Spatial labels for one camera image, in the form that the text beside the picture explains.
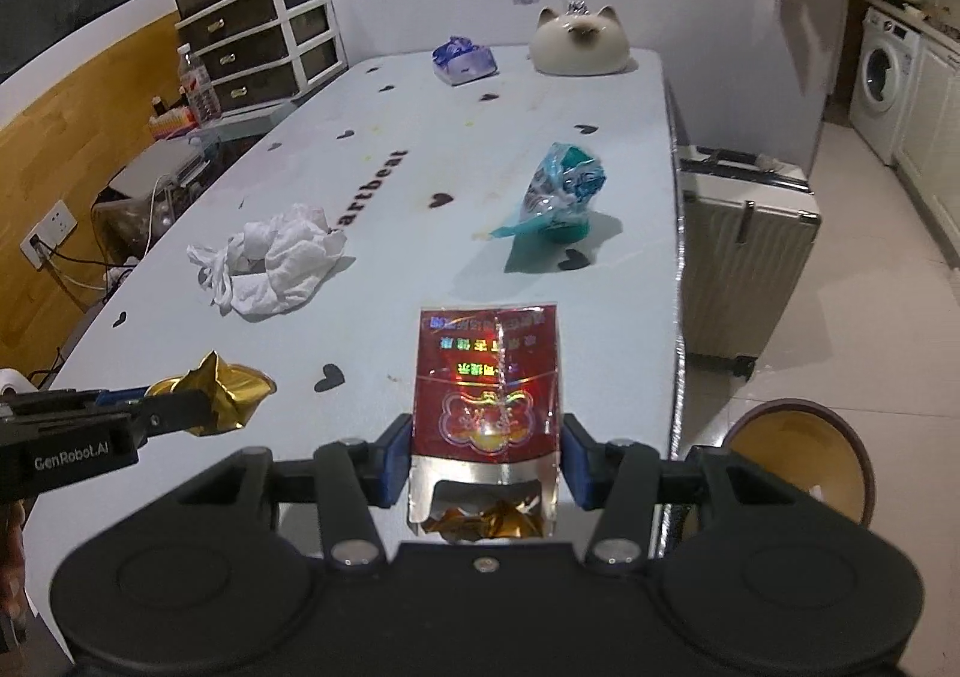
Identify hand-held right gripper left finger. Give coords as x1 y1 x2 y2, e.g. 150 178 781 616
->
161 414 413 570

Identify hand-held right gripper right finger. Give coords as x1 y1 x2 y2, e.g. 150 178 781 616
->
561 413 818 570

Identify gold foil wrapper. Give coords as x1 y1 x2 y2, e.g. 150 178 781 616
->
146 350 278 439

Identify red cigarette pack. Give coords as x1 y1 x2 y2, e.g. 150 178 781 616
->
406 302 564 544

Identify white plastic bag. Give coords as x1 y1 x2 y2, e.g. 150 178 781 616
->
187 202 350 319

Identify yellow trash bin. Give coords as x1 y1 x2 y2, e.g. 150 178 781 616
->
686 397 878 540

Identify teal snack packet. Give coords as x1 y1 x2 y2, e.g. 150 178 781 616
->
480 142 609 248

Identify person's left forearm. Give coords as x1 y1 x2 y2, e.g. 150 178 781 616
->
0 498 31 648

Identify storage box grey lid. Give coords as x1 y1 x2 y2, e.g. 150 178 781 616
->
93 145 212 260

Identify white ribbed suitcase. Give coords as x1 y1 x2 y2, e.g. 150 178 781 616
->
673 146 823 380

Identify pink small box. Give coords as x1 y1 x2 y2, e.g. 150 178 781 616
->
149 107 198 140

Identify sealed water bottle red label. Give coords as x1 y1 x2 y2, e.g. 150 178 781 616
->
176 43 221 125

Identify white drawer unit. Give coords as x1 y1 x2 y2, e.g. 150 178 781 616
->
175 0 350 121

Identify blue tissue pack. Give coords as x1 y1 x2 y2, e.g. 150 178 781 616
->
431 34 499 86

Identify cat-shaped white ceramic pot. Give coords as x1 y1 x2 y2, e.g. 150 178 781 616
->
528 2 632 77

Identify white lower kitchen cabinets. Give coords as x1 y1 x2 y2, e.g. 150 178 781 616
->
895 31 960 245

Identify white washing machine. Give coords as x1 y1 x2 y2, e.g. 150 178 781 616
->
848 7 924 169

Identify white wall outlet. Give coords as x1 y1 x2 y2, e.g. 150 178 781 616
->
19 198 79 270

